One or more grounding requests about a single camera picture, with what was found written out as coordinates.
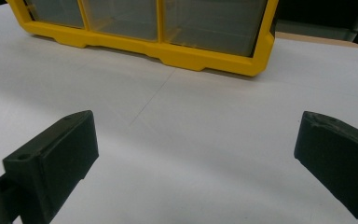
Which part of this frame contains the grid of clear drawers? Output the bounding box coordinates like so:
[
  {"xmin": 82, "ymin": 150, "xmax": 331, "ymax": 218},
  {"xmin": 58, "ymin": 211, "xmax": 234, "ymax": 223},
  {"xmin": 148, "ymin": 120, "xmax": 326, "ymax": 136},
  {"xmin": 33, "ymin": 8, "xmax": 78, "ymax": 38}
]
[{"xmin": 24, "ymin": 0, "xmax": 269, "ymax": 59}]

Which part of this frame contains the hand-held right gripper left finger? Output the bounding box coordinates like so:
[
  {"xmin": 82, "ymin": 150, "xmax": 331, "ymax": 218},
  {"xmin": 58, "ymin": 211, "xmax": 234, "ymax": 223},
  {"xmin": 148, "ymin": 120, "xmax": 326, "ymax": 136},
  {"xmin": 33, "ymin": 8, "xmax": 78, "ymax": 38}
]
[{"xmin": 2, "ymin": 109, "xmax": 100, "ymax": 224}]

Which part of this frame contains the wooden table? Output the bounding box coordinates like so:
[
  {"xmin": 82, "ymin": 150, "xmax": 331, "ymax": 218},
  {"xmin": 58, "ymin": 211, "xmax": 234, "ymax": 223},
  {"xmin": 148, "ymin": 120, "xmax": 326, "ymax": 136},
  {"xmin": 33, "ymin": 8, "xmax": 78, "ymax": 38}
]
[{"xmin": 274, "ymin": 31, "xmax": 358, "ymax": 49}]

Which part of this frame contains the yellow black drawer organizer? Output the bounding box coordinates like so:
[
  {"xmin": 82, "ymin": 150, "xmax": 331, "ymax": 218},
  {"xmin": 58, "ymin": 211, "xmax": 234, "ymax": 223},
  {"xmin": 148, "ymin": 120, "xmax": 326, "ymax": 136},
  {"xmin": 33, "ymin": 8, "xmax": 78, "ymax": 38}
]
[{"xmin": 6, "ymin": 0, "xmax": 279, "ymax": 77}]

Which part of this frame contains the clear plastic drawer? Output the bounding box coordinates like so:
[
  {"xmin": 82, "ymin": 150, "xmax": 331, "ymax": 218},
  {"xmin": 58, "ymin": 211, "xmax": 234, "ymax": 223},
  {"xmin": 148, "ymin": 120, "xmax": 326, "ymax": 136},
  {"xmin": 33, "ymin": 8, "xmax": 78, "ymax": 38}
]
[{"xmin": 82, "ymin": 0, "xmax": 159, "ymax": 42}]

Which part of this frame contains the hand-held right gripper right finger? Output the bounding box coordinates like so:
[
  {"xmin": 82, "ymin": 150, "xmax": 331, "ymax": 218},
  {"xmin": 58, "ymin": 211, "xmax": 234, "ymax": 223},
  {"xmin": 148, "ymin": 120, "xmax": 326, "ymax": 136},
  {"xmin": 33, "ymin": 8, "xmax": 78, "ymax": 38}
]
[{"xmin": 294, "ymin": 110, "xmax": 358, "ymax": 224}]

